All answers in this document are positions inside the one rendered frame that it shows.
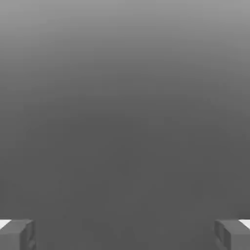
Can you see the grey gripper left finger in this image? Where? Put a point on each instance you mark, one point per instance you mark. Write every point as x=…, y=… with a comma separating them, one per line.
x=13, y=236

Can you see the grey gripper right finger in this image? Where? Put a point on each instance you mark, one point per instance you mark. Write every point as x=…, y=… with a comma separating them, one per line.
x=236, y=236

